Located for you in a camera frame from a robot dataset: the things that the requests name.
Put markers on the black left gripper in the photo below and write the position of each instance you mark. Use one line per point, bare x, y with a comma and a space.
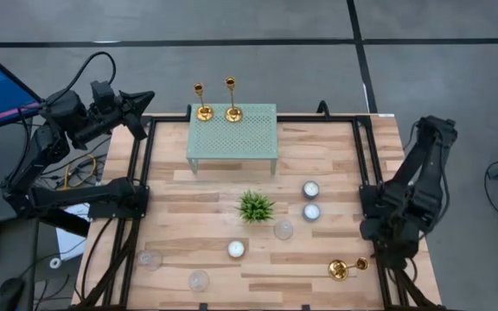
117, 114

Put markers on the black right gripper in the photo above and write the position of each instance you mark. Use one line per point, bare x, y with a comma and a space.
393, 239

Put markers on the tall gold candlestick holder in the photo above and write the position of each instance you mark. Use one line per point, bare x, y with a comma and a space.
339, 270

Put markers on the short gold candlestick holder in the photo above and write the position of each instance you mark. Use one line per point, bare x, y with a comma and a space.
204, 113

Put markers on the white tealight candle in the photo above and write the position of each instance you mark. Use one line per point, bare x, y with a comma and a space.
236, 249
311, 211
310, 189

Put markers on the medium gold candlestick holder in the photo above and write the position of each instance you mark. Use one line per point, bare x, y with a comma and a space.
233, 114

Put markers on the clear glass candle holder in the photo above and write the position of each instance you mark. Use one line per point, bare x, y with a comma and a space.
199, 281
149, 259
283, 230

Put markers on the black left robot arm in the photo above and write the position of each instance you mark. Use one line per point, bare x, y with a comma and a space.
50, 147

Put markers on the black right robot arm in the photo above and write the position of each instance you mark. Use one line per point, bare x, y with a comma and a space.
430, 151

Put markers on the green perforated metal shelf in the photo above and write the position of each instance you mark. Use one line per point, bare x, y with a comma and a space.
231, 138

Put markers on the small artificial green plant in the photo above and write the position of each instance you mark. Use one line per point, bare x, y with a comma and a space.
255, 207

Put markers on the white paper sheet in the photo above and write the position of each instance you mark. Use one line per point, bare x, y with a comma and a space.
69, 242

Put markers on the white tape roll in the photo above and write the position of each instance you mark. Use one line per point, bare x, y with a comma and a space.
55, 263

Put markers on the black computer mouse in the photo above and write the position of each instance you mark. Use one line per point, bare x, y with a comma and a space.
8, 296

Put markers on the black desk frame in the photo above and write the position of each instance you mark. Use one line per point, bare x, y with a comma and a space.
67, 222

